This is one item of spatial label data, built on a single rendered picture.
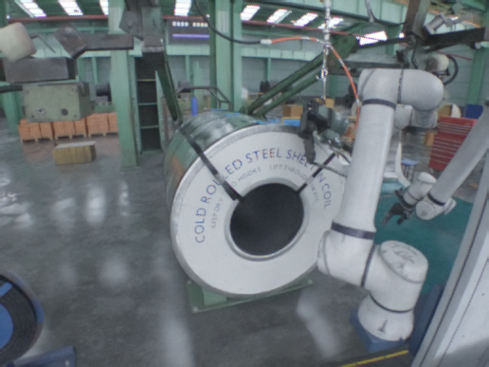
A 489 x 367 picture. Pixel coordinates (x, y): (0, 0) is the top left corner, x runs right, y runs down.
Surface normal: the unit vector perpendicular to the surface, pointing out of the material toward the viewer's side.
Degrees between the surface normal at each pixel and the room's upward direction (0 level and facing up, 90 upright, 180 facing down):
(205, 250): 90
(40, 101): 89
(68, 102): 89
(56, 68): 90
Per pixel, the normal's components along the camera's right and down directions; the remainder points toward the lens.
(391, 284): -0.61, 0.25
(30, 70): 0.32, 0.31
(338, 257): -0.56, -0.10
